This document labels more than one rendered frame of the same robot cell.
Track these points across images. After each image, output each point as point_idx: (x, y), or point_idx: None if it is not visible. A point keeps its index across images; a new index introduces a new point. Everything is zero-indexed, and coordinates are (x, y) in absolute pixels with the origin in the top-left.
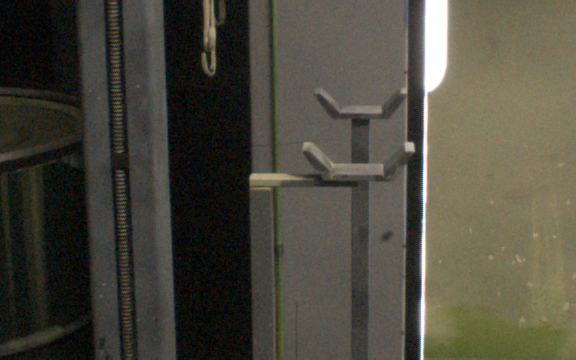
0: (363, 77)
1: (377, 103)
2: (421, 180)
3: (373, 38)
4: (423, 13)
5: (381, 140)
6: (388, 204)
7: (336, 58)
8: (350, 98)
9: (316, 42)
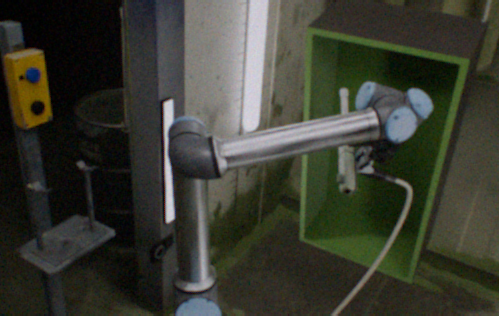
0: (150, 144)
1: (153, 151)
2: (164, 172)
3: (152, 136)
4: (163, 133)
5: (154, 160)
6: (156, 175)
7: (145, 138)
8: (148, 148)
9: (141, 133)
